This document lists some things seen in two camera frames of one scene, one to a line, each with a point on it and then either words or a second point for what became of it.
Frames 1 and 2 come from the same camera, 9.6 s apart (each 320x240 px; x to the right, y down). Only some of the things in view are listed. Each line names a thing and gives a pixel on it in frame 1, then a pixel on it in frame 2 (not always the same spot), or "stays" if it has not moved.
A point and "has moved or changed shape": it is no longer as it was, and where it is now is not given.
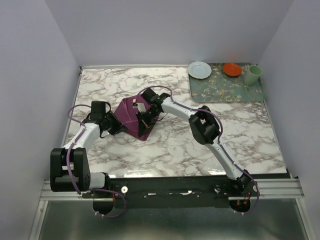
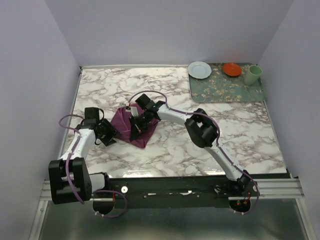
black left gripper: [121, 129] → [108, 139]
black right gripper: [144, 125] → [136, 130]
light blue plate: [199, 69] stays
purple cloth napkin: [126, 115] has moved or changed shape
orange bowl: [232, 69] stays
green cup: [254, 71] stays
